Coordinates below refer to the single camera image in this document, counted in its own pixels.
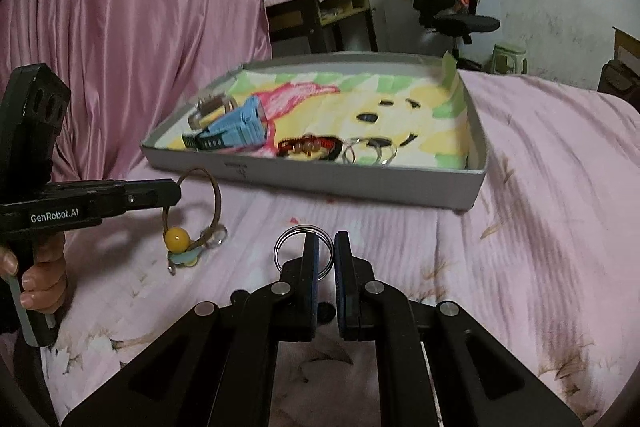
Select person's left hand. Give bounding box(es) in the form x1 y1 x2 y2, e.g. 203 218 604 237
0 234 69 314

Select brown cardboard boxes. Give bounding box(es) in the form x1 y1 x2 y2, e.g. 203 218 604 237
597 27 640 104

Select beige hair claw clip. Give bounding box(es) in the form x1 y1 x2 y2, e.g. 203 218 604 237
187 94 240 131

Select green plastic stool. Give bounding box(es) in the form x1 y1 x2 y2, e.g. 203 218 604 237
492 43 528 76

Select colourful cartoon paper lining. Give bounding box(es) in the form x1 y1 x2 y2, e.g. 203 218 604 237
160 69 471 170

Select blue kids smart watch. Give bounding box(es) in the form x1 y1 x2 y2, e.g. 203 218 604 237
181 96 269 152

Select shallow grey cardboard box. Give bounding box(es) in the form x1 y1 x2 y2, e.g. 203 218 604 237
140 52 488 212

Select black office chair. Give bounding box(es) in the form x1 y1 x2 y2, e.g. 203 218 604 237
398 0 501 58

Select brown cord yellow bead bracelet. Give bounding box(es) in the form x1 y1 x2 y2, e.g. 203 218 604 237
161 168 229 276

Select metal key ring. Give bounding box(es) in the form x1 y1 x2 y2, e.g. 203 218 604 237
367 137 399 166
342 138 372 166
274 224 334 279

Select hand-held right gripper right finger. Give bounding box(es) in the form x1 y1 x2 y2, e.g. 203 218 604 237
334 231 583 427

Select wooden desk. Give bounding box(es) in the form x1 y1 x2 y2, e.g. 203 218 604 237
264 0 379 58

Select red bead bracelet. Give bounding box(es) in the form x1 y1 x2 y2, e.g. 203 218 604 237
276 134 344 162

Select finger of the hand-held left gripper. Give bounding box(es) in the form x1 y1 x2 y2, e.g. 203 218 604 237
115 178 182 210

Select pink satin curtain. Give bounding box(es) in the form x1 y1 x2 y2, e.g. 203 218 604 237
0 0 274 184

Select pink floral bedsheet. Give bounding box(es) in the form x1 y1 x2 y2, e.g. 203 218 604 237
0 69 640 427

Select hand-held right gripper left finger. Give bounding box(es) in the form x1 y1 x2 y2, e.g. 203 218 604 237
62 232 321 427

